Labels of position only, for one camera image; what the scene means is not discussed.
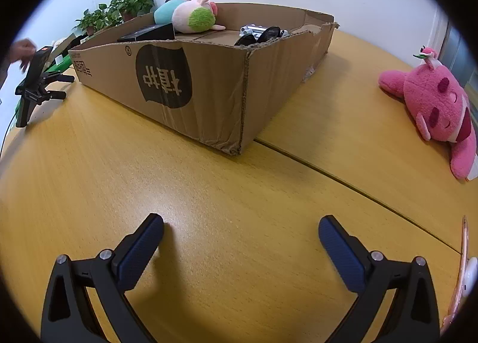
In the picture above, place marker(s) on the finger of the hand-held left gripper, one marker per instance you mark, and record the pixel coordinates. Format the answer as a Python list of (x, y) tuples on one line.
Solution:
[(61, 77), (54, 95)]

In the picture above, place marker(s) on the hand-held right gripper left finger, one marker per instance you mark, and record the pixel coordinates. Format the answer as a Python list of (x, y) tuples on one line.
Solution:
[(140, 253)]

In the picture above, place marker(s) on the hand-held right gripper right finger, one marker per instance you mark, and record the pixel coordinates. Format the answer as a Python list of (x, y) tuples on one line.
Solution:
[(341, 257)]

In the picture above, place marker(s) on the black product box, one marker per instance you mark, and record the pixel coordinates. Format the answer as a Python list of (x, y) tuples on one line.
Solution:
[(157, 32)]

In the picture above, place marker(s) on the brown cardboard box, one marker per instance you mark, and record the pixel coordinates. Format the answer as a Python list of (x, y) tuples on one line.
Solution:
[(209, 103)]

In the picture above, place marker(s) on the white phone stand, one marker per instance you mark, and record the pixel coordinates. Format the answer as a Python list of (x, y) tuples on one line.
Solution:
[(251, 29)]

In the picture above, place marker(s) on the wooden desktop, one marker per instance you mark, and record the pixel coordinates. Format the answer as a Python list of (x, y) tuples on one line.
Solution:
[(224, 197)]

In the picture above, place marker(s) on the person's left hand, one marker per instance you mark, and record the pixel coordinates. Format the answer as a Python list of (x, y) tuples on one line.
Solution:
[(22, 51)]

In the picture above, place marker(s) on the green cloth side table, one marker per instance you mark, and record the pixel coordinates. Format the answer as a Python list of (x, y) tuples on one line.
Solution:
[(61, 63)]

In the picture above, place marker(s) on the tan cardboard piece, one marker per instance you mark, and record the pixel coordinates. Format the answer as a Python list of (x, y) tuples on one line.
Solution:
[(65, 46)]

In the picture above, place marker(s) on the small potted green plant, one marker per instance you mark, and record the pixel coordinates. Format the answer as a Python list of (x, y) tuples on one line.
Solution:
[(93, 19)]

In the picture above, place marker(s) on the pink and white small object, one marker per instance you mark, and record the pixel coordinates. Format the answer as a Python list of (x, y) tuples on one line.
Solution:
[(471, 272)]

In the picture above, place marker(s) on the pink pig plush toy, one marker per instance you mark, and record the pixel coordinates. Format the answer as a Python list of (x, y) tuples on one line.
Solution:
[(186, 14)]

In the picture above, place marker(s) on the pink bear plush toy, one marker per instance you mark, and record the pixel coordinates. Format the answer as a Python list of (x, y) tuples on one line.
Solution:
[(437, 100)]

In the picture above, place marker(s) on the black sunglasses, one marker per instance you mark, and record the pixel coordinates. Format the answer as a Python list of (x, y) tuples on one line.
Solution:
[(267, 33)]

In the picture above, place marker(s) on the glass door with metal frame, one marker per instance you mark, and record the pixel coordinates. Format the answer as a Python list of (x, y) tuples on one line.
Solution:
[(453, 51)]

